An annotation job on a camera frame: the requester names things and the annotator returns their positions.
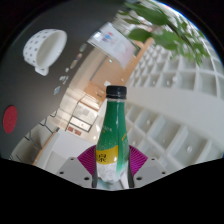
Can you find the small pale trinket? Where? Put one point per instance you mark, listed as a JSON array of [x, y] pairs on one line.
[[63, 79]]

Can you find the potted green leafy plant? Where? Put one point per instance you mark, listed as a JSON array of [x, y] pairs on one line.
[[166, 36]]

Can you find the flat round red coaster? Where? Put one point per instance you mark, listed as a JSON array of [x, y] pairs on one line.
[[10, 119]]

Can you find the clear standing sign holder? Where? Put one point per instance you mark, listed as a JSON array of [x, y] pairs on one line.
[[111, 41]]

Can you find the green plastic drink bottle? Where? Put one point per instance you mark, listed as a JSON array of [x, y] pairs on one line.
[[111, 133]]

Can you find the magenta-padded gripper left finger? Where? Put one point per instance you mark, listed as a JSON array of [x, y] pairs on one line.
[[85, 161]]

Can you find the recessed ceiling lights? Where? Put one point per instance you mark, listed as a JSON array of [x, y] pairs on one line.
[[168, 81]]

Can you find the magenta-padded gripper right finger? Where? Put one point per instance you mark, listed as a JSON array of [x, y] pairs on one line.
[[138, 163]]

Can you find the small blue card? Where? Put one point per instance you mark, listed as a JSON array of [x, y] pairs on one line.
[[57, 90]]

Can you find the small green round badge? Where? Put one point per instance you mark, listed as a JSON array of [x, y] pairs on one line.
[[82, 47]]

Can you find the white dotted mug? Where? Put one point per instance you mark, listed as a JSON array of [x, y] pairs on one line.
[[46, 48]]

